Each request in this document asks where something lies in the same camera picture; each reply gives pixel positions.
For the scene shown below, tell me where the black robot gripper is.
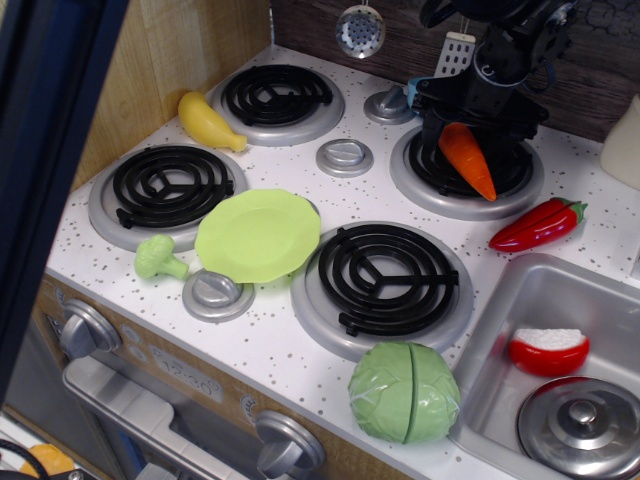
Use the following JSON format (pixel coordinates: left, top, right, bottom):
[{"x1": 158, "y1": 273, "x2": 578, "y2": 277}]
[{"x1": 413, "y1": 69, "x2": 549, "y2": 193}]

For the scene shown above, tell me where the orange toy carrot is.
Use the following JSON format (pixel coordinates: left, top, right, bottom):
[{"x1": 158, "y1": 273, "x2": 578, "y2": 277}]
[{"x1": 438, "y1": 122, "x2": 497, "y2": 202}]

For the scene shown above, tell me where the light green plastic plate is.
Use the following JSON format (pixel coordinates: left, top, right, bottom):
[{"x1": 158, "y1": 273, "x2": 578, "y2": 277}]
[{"x1": 195, "y1": 189, "x2": 321, "y2": 284}]

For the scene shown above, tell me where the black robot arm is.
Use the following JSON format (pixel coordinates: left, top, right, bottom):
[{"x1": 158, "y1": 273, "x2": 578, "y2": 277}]
[{"x1": 412, "y1": 1, "x2": 577, "y2": 157}]

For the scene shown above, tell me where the back right black burner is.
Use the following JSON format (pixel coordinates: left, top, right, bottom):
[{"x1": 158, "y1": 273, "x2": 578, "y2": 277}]
[{"x1": 390, "y1": 126, "x2": 544, "y2": 221}]

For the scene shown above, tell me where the black burner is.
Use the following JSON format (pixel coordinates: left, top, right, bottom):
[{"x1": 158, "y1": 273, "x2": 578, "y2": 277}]
[
  {"x1": 290, "y1": 222, "x2": 474, "y2": 362},
  {"x1": 390, "y1": 126, "x2": 544, "y2": 221},
  {"x1": 88, "y1": 144, "x2": 249, "y2": 252},
  {"x1": 211, "y1": 64, "x2": 345, "y2": 147}
]

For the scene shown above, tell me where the blue plastic bowl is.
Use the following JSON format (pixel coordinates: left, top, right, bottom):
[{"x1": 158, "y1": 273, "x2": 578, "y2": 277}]
[{"x1": 407, "y1": 77, "x2": 424, "y2": 109}]

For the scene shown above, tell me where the silver back stovetop knob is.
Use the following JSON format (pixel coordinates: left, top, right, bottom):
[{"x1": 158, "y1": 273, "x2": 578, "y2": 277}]
[{"x1": 363, "y1": 85, "x2": 415, "y2": 125}]

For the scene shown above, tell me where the silver stovetop knob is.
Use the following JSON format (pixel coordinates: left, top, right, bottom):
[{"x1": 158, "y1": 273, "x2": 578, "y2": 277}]
[
  {"x1": 316, "y1": 139, "x2": 374, "y2": 178},
  {"x1": 363, "y1": 85, "x2": 415, "y2": 125},
  {"x1": 182, "y1": 269, "x2": 255, "y2": 323}
]

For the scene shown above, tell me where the silver slotted spatula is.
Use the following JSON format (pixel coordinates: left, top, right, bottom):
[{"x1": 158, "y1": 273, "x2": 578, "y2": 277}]
[{"x1": 433, "y1": 31, "x2": 476, "y2": 78}]

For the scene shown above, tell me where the red toy chili pepper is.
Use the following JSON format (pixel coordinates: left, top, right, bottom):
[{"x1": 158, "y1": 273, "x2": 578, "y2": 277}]
[{"x1": 489, "y1": 197, "x2": 588, "y2": 253}]

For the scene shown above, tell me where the silver centre stovetop knob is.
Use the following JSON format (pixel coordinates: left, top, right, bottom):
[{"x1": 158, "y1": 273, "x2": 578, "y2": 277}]
[{"x1": 316, "y1": 139, "x2": 374, "y2": 178}]

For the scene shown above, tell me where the cream white container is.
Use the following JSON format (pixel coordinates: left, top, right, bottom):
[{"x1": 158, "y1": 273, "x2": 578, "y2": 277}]
[{"x1": 600, "y1": 94, "x2": 639, "y2": 190}]

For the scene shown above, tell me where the silver perforated ladle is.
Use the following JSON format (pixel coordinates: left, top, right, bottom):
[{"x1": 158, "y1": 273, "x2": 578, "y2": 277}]
[{"x1": 335, "y1": 1, "x2": 386, "y2": 60}]

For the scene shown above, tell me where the silver toy sink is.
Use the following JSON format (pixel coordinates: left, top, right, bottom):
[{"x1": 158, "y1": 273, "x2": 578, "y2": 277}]
[{"x1": 450, "y1": 254, "x2": 639, "y2": 479}]

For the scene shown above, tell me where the front right black burner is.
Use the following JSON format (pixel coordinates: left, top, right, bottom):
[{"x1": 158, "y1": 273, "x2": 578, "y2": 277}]
[{"x1": 290, "y1": 222, "x2": 474, "y2": 362}]

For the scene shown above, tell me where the back left black burner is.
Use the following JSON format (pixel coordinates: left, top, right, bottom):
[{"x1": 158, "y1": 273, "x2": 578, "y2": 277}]
[{"x1": 211, "y1": 64, "x2": 345, "y2": 147}]

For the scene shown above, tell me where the red white toy cheese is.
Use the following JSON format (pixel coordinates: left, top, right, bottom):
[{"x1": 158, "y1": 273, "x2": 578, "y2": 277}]
[{"x1": 508, "y1": 329, "x2": 591, "y2": 377}]

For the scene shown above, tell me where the green toy cabbage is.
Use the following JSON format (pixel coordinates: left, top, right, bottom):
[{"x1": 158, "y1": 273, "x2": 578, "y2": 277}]
[{"x1": 348, "y1": 342, "x2": 461, "y2": 444}]

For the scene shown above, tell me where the yellow toy banana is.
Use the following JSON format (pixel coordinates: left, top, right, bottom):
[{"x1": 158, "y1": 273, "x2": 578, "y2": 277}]
[{"x1": 178, "y1": 91, "x2": 247, "y2": 152}]

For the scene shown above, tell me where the silver front stovetop knob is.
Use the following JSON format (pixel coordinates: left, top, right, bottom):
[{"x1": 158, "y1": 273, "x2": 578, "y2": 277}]
[{"x1": 182, "y1": 269, "x2": 255, "y2": 323}]

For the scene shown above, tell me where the silver pot lid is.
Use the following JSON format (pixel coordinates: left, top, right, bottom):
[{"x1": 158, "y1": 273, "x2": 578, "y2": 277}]
[{"x1": 516, "y1": 376, "x2": 639, "y2": 479}]

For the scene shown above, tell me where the front left black burner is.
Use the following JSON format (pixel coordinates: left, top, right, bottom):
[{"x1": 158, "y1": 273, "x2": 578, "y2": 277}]
[{"x1": 88, "y1": 144, "x2": 249, "y2": 252}]

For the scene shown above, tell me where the green toy broccoli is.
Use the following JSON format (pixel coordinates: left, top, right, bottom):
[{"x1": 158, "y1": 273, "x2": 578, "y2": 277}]
[{"x1": 134, "y1": 234, "x2": 189, "y2": 280}]

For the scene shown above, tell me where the silver right oven knob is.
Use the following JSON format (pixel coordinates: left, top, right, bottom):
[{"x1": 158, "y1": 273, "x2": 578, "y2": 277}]
[{"x1": 255, "y1": 410, "x2": 326, "y2": 479}]

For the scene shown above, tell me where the silver oven knob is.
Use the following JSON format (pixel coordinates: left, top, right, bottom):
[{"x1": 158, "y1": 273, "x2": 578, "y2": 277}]
[
  {"x1": 60, "y1": 299, "x2": 122, "y2": 360},
  {"x1": 255, "y1": 410, "x2": 326, "y2": 479}
]

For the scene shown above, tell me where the oven clock display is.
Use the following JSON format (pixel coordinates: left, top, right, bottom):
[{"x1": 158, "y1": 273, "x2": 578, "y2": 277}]
[{"x1": 149, "y1": 345, "x2": 224, "y2": 403}]

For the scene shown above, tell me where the silver left oven knob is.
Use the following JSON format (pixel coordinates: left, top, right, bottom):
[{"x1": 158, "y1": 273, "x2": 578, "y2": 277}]
[{"x1": 60, "y1": 299, "x2": 122, "y2": 360}]

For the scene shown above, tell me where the yellow object bottom left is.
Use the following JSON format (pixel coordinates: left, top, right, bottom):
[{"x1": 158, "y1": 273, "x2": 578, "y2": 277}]
[{"x1": 28, "y1": 444, "x2": 76, "y2": 476}]

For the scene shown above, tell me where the silver oven door handle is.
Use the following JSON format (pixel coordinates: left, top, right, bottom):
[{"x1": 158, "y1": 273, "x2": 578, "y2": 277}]
[{"x1": 62, "y1": 357, "x2": 245, "y2": 479}]

